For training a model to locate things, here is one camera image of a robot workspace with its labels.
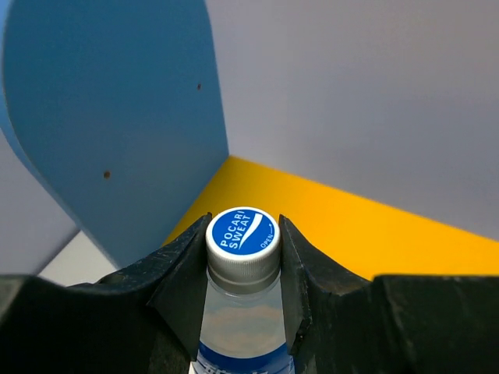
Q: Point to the Pocari Sweat bottle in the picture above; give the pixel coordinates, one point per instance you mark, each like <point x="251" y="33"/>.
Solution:
<point x="243" y="328"/>

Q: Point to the blue and yellow wooden shelf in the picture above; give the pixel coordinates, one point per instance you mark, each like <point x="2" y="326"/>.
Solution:
<point x="371" y="125"/>

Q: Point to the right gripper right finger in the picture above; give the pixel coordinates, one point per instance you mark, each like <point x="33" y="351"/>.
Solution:
<point x="339" y="322"/>

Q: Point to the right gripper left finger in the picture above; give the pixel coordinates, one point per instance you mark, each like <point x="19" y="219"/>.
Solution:
<point x="144" y="318"/>

